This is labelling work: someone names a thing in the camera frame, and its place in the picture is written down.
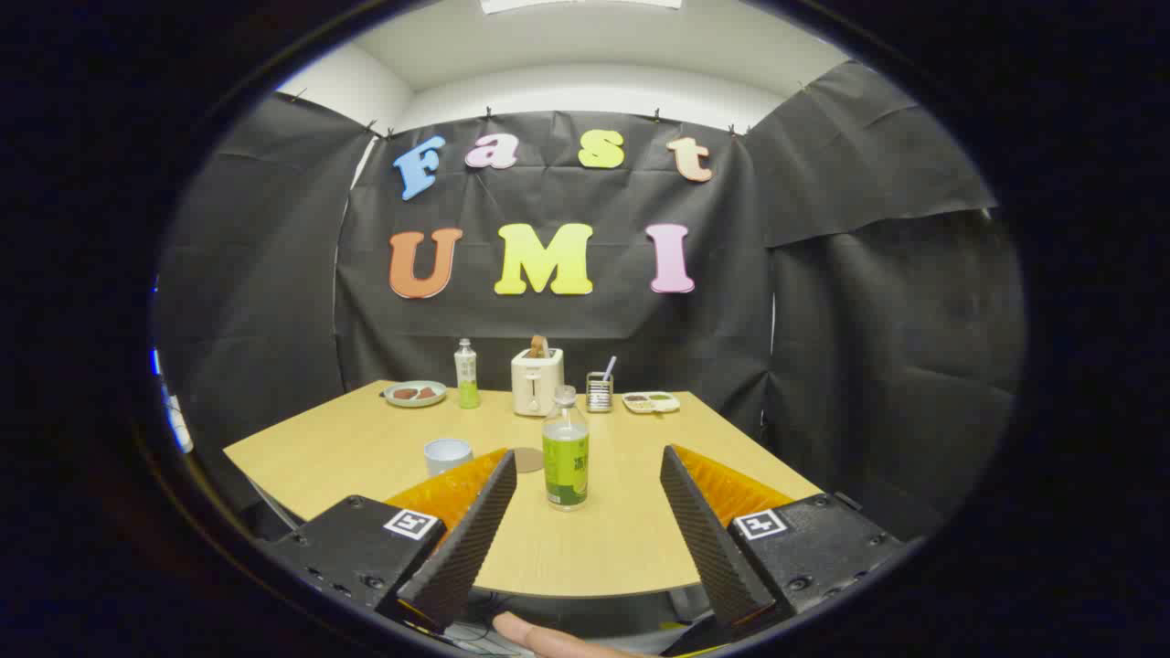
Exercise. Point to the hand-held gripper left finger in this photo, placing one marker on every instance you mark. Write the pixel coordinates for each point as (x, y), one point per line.
(466, 548)

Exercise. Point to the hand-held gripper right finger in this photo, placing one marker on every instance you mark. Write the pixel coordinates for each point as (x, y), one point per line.
(708, 539)

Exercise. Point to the white cup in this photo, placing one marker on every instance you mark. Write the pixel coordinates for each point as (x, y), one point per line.
(446, 454)

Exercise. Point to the brown round coaster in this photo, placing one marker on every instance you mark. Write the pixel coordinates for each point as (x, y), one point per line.
(530, 460)

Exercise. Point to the green label juice bottle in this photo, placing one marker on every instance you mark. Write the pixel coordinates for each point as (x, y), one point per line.
(566, 466)

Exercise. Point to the slim white green drink bottle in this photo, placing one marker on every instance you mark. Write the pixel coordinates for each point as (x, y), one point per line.
(467, 384)

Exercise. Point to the wooden table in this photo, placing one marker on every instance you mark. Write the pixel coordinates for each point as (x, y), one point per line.
(603, 548)

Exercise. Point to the white divided tray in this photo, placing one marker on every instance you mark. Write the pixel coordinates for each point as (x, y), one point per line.
(631, 402)

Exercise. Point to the white toaster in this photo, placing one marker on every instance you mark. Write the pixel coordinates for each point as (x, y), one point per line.
(535, 384)

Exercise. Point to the metal mesh holder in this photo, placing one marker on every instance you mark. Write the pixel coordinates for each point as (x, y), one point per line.
(599, 395)

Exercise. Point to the spoon in holder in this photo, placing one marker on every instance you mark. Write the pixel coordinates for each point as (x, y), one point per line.
(609, 366)

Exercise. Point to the brown toast slice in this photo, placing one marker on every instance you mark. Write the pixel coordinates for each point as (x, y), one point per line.
(538, 347)

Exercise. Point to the ceiling light panel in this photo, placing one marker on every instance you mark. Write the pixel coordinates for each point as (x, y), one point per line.
(585, 5)

